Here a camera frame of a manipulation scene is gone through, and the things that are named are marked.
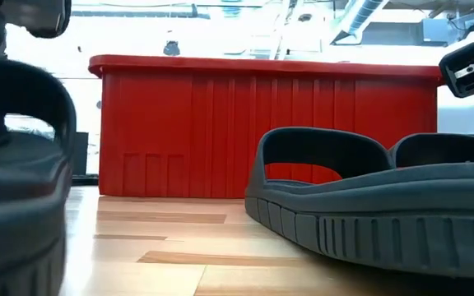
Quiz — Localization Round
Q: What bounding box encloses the red plastic bin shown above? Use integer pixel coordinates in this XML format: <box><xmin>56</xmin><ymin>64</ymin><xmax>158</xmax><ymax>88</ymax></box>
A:
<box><xmin>88</xmin><ymin>53</ymin><xmax>446</xmax><ymax>200</ymax></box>

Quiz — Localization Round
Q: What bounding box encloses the dark hanging ceiling lamp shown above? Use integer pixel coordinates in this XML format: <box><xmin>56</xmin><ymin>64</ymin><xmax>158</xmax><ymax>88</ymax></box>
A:
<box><xmin>163</xmin><ymin>39</ymin><xmax>181</xmax><ymax>57</ymax></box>

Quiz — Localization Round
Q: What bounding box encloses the black cabinet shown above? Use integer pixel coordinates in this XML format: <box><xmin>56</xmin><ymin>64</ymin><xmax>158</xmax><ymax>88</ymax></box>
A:
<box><xmin>72</xmin><ymin>131</ymin><xmax>89</xmax><ymax>177</ymax></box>

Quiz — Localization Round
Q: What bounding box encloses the silver ceiling air duct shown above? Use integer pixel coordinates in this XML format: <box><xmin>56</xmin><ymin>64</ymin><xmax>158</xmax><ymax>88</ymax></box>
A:
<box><xmin>330</xmin><ymin>0</ymin><xmax>386</xmax><ymax>45</ymax></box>

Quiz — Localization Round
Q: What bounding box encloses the black table frame rail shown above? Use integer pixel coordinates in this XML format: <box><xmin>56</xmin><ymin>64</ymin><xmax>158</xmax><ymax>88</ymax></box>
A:
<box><xmin>71</xmin><ymin>174</ymin><xmax>100</xmax><ymax>186</ymax></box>

